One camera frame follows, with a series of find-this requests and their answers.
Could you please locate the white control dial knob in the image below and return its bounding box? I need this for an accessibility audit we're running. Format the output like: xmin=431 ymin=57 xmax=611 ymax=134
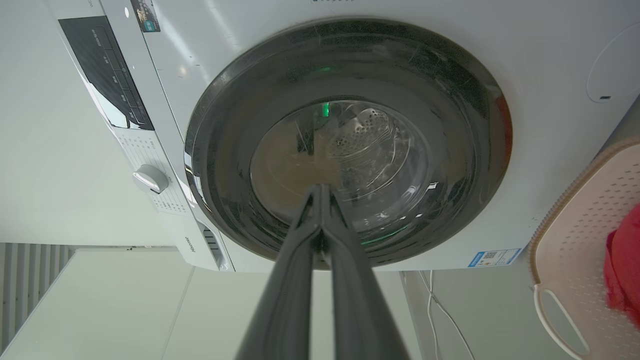
xmin=132 ymin=164 xmax=170 ymax=195

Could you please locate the pink perforated laundry basket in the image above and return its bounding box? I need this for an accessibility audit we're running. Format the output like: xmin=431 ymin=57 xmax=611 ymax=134
xmin=528 ymin=138 xmax=640 ymax=360

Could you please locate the white slatted radiator panel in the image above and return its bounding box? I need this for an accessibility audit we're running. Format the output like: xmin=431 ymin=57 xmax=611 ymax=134
xmin=0 ymin=243 xmax=71 ymax=339

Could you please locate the white front-load washing machine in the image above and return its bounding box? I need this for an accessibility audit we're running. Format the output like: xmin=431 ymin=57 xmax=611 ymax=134
xmin=46 ymin=0 xmax=640 ymax=273

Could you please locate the black washer display panel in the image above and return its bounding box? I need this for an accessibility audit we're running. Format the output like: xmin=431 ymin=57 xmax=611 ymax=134
xmin=58 ymin=16 xmax=155 ymax=132

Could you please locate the red garment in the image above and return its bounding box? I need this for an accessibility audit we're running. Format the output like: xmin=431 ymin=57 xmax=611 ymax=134
xmin=603 ymin=204 xmax=640 ymax=330

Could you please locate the dark info sticker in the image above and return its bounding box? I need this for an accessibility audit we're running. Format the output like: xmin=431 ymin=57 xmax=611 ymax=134
xmin=130 ymin=0 xmax=162 ymax=34

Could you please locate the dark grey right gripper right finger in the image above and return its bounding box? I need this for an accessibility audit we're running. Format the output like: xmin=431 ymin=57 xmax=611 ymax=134
xmin=320 ymin=184 xmax=411 ymax=360

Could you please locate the blue energy label sticker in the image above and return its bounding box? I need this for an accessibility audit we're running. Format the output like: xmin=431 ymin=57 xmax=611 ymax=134
xmin=468 ymin=248 xmax=522 ymax=269

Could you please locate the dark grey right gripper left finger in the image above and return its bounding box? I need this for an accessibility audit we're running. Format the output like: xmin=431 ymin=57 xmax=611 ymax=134
xmin=235 ymin=184 xmax=321 ymax=360

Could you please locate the white power cable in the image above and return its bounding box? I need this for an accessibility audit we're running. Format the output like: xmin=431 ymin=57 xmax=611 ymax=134
xmin=418 ymin=270 xmax=476 ymax=360

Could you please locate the round dark washing machine door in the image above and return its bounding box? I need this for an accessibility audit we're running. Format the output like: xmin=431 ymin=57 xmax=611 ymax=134
xmin=184 ymin=18 xmax=513 ymax=269

